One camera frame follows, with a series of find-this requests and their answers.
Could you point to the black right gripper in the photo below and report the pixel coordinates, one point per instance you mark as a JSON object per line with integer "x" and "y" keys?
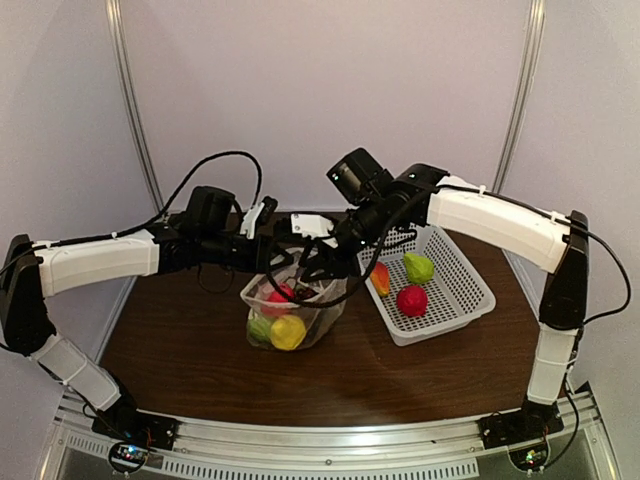
{"x": 329, "y": 252}

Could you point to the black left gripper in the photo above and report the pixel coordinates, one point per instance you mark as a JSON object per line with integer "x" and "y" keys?
{"x": 263, "y": 252}

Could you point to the orange red fake mango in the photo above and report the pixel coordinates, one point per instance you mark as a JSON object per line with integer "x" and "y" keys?
{"x": 380, "y": 279}

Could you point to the clear polka dot zip bag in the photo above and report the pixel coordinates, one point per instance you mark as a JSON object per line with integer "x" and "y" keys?
{"x": 318, "y": 321}

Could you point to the green fake pear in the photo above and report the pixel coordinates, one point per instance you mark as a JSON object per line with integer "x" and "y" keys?
{"x": 419, "y": 269}

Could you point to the yellow fake pear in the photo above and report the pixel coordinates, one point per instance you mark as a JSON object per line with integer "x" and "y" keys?
{"x": 287, "y": 332}

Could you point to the red fake apple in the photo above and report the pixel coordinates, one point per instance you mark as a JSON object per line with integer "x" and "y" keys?
{"x": 412, "y": 301}

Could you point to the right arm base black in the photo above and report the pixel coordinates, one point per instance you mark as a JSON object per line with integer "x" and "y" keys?
{"x": 517, "y": 425}

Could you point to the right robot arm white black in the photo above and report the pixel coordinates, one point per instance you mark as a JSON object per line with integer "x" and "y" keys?
{"x": 429, "y": 196}

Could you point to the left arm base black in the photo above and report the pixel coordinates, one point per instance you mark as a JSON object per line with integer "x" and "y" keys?
{"x": 124, "y": 421}

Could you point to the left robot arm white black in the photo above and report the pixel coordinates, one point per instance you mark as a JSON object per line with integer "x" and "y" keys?
{"x": 35, "y": 271}

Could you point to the dark fake grapes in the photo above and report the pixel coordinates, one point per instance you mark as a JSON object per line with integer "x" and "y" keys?
{"x": 306, "y": 293}

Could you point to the green fake apple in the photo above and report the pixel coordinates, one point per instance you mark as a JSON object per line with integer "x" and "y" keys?
{"x": 259, "y": 330}

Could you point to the white perforated plastic basket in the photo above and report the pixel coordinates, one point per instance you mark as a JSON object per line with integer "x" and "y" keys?
{"x": 456, "y": 295}

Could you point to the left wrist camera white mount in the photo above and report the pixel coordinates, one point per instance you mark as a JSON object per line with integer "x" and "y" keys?
{"x": 257, "y": 216}

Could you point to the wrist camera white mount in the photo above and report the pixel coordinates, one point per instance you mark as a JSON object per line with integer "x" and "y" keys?
{"x": 311, "y": 225}
{"x": 257, "y": 216}

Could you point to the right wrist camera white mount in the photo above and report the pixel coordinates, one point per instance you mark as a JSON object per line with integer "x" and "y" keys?
{"x": 311, "y": 225}

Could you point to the aluminium front rail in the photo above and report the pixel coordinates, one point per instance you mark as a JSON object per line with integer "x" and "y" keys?
{"x": 449, "y": 449}

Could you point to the aluminium frame post left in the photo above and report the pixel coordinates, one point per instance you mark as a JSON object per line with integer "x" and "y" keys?
{"x": 132, "y": 109}

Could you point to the aluminium frame post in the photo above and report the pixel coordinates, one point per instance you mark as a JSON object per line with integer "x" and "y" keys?
{"x": 132, "y": 109}
{"x": 534, "y": 32}

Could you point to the aluminium frame post right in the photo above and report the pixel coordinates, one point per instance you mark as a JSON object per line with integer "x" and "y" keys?
{"x": 534, "y": 32}

